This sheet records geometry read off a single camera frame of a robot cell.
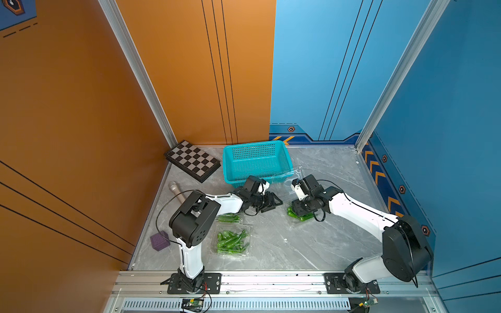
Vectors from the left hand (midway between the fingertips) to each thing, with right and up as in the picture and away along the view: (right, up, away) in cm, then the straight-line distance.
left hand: (281, 202), depth 90 cm
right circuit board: (+29, -33, -20) cm, 48 cm away
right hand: (+7, -2, -2) cm, 7 cm away
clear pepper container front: (-22, -14, -9) cm, 27 cm away
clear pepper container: (+4, -5, 0) cm, 6 cm away
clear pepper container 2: (-23, -7, -3) cm, 24 cm away
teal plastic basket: (-3, +20, +23) cm, 30 cm away
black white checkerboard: (-47, +19, +19) cm, 55 cm away
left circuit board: (-34, -34, -18) cm, 51 cm away
